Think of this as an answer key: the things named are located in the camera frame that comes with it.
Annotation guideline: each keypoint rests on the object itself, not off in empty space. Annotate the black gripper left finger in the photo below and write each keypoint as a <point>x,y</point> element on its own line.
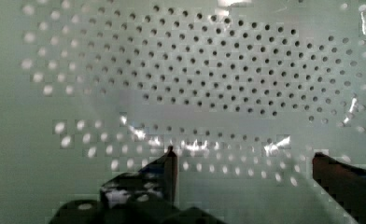
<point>143,197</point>

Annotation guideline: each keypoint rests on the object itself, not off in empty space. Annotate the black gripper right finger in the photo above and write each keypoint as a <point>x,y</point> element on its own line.
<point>345,183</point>

